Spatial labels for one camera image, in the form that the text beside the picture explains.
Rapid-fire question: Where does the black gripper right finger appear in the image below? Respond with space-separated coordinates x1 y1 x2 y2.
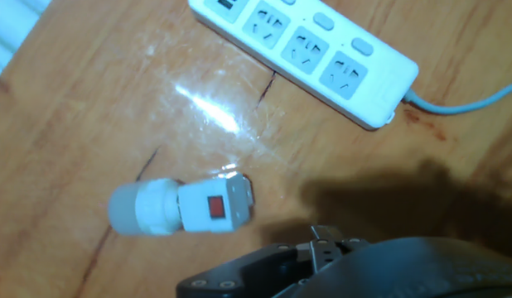
341 236 371 254

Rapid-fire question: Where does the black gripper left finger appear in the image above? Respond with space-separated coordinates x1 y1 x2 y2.
175 225 344 298

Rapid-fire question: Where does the white power strip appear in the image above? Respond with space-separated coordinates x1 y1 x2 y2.
187 0 420 132

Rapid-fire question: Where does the grey power strip cable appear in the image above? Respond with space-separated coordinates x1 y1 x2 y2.
402 80 512 116

